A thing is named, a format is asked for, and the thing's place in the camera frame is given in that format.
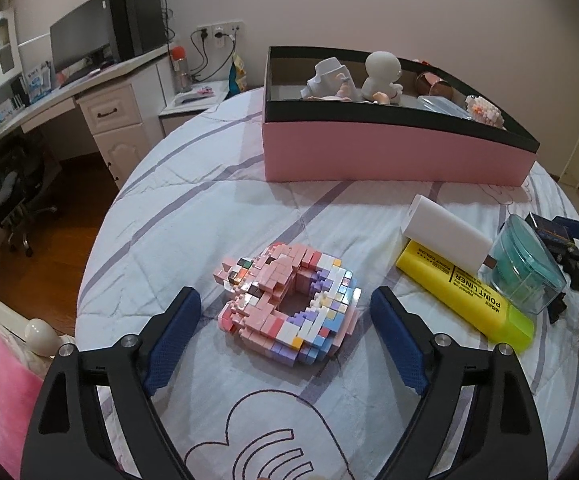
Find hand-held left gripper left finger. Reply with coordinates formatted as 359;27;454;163
20;286;202;480

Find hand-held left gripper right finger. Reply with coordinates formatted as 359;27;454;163
371;286;547;480

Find teal round container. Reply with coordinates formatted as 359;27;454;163
489;214;568;315

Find pink block donut toy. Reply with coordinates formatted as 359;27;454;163
213;242;361;367

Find white block flower toy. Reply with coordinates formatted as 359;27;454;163
465;95;508;129

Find pink storage box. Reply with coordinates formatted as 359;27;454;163
262;46;540;187

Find rose gold candle jar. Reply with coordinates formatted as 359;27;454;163
416;71;453;99

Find white round-headed figurine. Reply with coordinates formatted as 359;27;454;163
362;51;404;104

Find small pink doll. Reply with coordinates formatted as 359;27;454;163
303;72;366;104

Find yellow highlighter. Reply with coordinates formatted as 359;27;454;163
395;240;536;356

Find white power bank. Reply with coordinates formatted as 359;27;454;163
400;195;495;272

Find clear plastic packet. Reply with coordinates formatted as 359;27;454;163
417;95;471;121

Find black office chair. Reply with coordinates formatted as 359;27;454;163
0;137;63;259

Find white bedside table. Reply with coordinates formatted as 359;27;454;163
158;82;231;137

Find white desk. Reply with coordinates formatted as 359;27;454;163
0;42;176;191

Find red-capped bottle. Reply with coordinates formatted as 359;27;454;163
170;46;193;94

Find white crumpled object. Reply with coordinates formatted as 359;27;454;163
303;58;353;100

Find yellow snack bag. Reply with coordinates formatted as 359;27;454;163
226;54;248;96

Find blue white book stack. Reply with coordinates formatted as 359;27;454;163
23;61;53;99

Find black computer tower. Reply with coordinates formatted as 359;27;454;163
109;0;168;63

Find black monitor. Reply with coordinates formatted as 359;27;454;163
49;0;116;77

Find white bed post knob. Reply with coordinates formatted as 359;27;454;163
24;317;71;359

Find black power cables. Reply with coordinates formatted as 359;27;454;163
162;0;237;83

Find white wall outlet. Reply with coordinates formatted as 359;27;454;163
196;20;245;44

